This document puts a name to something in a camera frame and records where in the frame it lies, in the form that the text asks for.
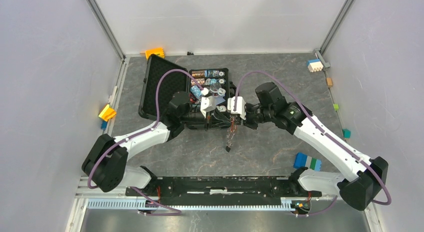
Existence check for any small wooden cube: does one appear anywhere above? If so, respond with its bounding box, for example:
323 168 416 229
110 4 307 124
326 77 333 88

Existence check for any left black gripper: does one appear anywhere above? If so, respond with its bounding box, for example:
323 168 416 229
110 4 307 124
180 106 232 131

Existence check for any blue green brick stack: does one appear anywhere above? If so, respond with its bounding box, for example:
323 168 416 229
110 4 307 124
293 152 322 171

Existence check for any red keyring carabiner with rings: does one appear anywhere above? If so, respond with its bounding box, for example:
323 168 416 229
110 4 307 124
225 116 237 152

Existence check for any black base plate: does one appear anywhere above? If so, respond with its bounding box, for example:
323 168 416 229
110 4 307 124
141 176 322 206

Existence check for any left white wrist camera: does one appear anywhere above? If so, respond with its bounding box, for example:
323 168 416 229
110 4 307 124
200 96 217 113

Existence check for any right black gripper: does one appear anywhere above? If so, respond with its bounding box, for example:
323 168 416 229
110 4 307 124
234 103 274 130

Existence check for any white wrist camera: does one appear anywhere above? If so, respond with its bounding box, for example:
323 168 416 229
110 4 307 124
200 96 217 113
227 96 246 120

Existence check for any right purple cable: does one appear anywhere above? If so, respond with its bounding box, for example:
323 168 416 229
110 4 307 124
233 71 393 217

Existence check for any white cable comb rail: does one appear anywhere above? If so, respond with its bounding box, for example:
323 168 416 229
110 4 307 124
87 198 295 212

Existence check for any small blue block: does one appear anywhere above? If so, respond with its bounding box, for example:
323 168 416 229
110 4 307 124
100 121 108 131

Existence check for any black poker chip case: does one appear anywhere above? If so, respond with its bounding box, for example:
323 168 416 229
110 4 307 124
138 55 236 129

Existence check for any yellow orange toy block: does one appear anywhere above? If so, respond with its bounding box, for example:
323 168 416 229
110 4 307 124
98 104 117 122

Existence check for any blue white toy block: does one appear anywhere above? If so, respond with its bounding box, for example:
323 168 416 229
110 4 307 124
307 59 324 73

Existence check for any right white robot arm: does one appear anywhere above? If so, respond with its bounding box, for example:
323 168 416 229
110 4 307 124
227 82 389 211

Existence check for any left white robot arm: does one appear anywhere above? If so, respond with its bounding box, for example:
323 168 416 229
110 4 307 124
82 92 192 196

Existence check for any teal cube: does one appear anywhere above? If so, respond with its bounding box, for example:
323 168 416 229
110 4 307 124
342 128 352 139

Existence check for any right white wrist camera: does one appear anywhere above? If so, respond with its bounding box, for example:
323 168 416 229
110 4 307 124
227 96 246 120

